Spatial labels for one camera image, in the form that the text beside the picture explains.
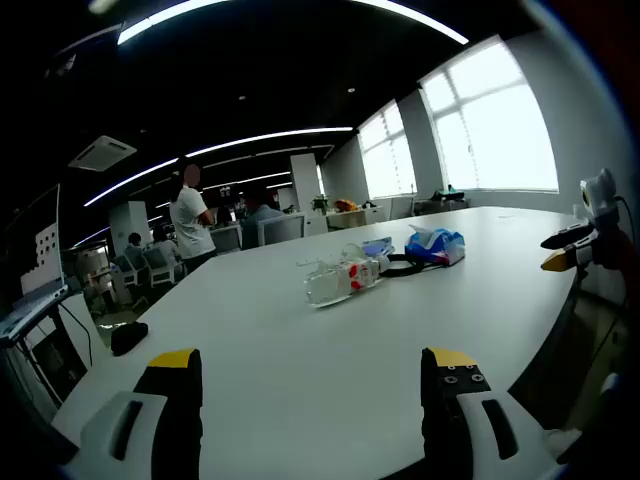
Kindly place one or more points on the potted green plant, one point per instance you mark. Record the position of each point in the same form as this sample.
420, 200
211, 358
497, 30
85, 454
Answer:
320, 204

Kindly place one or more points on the large window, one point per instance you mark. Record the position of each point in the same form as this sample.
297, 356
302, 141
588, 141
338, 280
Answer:
495, 125

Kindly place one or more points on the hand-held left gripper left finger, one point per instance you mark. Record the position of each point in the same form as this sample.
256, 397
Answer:
170, 400

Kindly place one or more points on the ceiling air conditioner unit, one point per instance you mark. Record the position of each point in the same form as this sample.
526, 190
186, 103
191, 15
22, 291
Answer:
102, 153

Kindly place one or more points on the person's right hand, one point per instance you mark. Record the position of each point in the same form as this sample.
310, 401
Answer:
615, 250

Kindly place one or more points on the orange object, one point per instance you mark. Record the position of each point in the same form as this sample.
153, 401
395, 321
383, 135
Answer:
344, 204

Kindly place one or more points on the ceiling light strip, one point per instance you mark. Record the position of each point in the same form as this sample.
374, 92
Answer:
350, 4
225, 145

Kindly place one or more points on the small black object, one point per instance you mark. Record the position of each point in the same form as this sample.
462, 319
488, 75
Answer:
129, 337

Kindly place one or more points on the blue tissue pack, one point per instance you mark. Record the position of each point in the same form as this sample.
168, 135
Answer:
435, 245

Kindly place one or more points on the clear plastic water bottle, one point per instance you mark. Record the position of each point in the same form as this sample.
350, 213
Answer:
340, 282

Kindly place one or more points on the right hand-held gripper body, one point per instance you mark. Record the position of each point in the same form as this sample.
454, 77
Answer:
600, 192

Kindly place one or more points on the white table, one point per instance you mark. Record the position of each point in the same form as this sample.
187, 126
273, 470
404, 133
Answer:
310, 360

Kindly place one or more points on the blue round lid container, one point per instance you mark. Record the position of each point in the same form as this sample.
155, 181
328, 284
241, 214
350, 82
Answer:
377, 247

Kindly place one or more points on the small window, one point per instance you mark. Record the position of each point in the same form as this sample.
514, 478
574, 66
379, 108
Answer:
387, 155

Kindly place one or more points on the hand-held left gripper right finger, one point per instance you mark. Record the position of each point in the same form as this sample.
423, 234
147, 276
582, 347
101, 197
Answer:
445, 410

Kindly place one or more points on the grey office chair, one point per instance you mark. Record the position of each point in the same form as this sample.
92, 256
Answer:
281, 230
159, 265
130, 270
226, 240

